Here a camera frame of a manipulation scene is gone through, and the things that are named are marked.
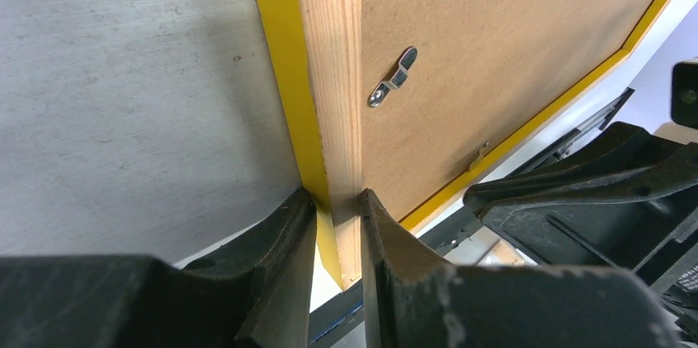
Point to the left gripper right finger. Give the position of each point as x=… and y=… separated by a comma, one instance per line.
x=413, y=297

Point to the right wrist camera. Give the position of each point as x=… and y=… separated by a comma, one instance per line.
x=684, y=87

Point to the brown frame backing board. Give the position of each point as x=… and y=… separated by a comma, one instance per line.
x=483, y=69

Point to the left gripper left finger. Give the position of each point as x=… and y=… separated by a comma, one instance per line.
x=252, y=292

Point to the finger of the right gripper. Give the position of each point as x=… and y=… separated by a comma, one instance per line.
x=628, y=199

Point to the yellow wooden picture frame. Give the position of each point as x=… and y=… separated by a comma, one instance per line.
x=315, y=48

